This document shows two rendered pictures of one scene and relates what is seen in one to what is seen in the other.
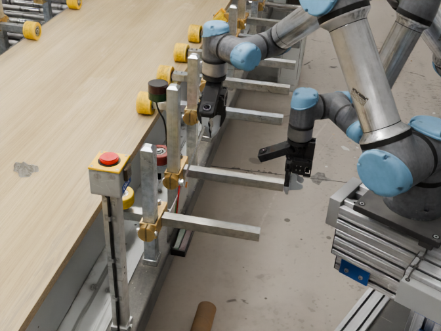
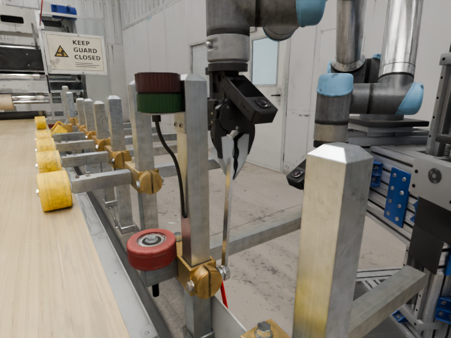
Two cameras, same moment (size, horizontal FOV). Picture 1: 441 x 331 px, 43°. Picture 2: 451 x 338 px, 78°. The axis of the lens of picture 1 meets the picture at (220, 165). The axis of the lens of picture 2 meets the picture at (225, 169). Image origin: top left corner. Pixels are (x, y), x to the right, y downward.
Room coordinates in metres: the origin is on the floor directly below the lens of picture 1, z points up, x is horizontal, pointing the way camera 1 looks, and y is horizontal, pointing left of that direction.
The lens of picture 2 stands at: (1.16, 0.40, 1.15)
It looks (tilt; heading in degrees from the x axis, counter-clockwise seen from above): 16 degrees down; 317
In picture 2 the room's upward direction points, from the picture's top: straight up
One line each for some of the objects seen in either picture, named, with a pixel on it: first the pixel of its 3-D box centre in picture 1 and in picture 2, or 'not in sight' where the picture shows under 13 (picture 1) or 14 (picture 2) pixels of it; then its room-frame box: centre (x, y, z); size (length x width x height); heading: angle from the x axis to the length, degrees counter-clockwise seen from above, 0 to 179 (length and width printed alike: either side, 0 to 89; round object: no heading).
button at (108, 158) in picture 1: (109, 159); not in sight; (1.00, 0.24, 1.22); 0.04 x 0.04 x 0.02
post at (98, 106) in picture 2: not in sight; (105, 165); (2.24, 0.02, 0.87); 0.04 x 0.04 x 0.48; 80
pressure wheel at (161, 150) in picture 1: (159, 164); (154, 266); (1.55, 0.20, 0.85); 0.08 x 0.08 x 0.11
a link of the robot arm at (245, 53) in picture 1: (243, 52); (287, 4); (1.48, -0.05, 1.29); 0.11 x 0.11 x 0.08; 42
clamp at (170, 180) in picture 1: (174, 171); (189, 264); (1.52, 0.15, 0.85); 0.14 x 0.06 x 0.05; 170
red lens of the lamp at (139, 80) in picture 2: (157, 86); (158, 82); (1.51, 0.20, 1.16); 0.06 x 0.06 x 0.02
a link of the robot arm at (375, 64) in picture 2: not in sight; (384, 73); (1.56, -0.79, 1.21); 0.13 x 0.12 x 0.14; 22
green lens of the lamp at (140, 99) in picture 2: (158, 94); (159, 102); (1.51, 0.20, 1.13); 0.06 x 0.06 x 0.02
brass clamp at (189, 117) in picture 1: (194, 110); (142, 176); (1.77, 0.10, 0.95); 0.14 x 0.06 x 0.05; 170
